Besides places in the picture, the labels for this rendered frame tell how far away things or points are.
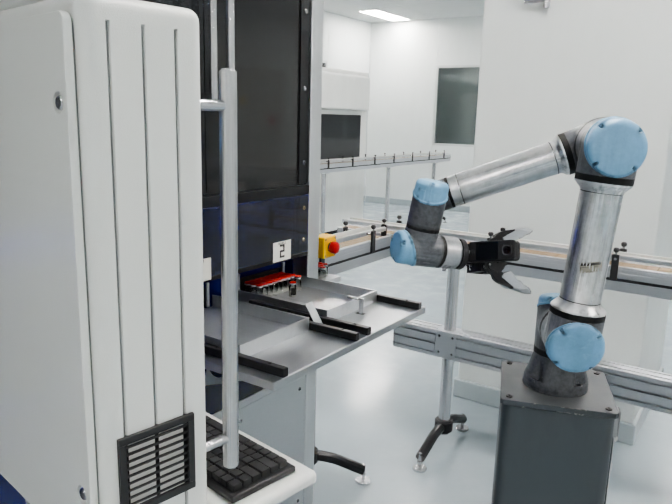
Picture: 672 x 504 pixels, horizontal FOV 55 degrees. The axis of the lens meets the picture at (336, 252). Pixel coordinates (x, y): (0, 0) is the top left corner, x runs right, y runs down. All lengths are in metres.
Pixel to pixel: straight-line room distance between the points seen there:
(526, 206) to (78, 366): 2.55
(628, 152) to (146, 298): 0.96
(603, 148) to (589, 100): 1.69
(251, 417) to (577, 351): 1.00
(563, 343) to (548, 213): 1.73
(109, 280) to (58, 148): 0.17
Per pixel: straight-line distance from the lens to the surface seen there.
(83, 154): 0.81
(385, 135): 10.95
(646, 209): 3.04
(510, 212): 3.18
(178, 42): 0.86
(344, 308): 1.79
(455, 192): 1.52
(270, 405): 2.06
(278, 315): 1.71
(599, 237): 1.42
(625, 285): 2.46
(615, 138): 1.39
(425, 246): 1.41
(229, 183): 0.92
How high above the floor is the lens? 1.42
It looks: 12 degrees down
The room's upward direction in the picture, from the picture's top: 2 degrees clockwise
